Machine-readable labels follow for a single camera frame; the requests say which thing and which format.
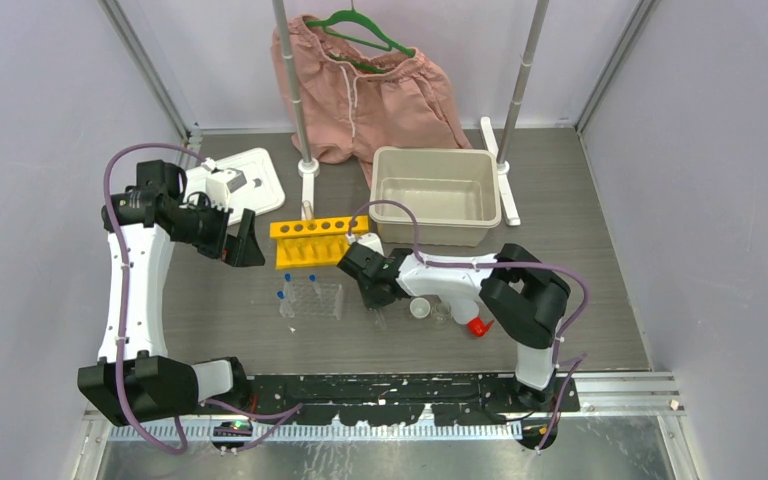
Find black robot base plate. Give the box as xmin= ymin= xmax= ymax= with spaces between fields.
xmin=217 ymin=373 xmax=580 ymax=427

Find small clear glass beaker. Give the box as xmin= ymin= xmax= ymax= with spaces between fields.
xmin=431 ymin=301 xmax=451 ymax=326

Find left metal rack pole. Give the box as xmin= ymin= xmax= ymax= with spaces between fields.
xmin=271 ymin=0 xmax=320 ymax=213

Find large clear glass test tube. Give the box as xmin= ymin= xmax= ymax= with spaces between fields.
xmin=301 ymin=200 xmax=314 ymax=222

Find metal rack pole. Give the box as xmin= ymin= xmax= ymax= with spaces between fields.
xmin=271 ymin=0 xmax=320 ymax=213
xmin=479 ymin=0 xmax=550 ymax=227

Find blue-capped small test tube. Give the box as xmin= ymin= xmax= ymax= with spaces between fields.
xmin=276 ymin=290 xmax=295 ymax=318

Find right metal rack pole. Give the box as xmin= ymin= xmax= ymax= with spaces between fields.
xmin=479 ymin=0 xmax=550 ymax=227

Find white plastic squeeze bottle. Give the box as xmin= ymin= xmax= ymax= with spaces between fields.
xmin=448 ymin=298 xmax=494 ymax=338

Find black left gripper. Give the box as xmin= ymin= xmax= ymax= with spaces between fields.
xmin=170 ymin=193 xmax=264 ymax=266

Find white plastic lid tray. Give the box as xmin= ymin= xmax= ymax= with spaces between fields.
xmin=185 ymin=148 xmax=286 ymax=226

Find clear acrylic tube rack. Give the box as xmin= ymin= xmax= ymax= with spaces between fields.
xmin=292 ymin=281 xmax=345 ymax=320

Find pink fabric shorts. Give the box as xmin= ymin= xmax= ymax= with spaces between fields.
xmin=287 ymin=15 xmax=471 ymax=178

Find beige plastic bin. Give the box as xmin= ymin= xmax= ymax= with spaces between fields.
xmin=368 ymin=147 xmax=502 ymax=247

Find white slotted cable duct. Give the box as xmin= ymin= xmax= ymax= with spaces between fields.
xmin=108 ymin=418 xmax=523 ymax=444

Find yellow plastic test tube rack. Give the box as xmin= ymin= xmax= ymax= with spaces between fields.
xmin=269 ymin=215 xmax=370 ymax=270

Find small white cup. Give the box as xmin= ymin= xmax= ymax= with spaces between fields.
xmin=409 ymin=297 xmax=432 ymax=319

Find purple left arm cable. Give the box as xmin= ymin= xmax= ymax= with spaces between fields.
xmin=102 ymin=142 xmax=303 ymax=457

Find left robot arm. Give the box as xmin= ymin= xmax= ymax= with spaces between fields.
xmin=77 ymin=160 xmax=265 ymax=427

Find green clothes hanger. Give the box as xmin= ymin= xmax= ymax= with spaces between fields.
xmin=301 ymin=7 xmax=424 ymax=80

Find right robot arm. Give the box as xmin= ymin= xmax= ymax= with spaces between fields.
xmin=337 ymin=242 xmax=570 ymax=411

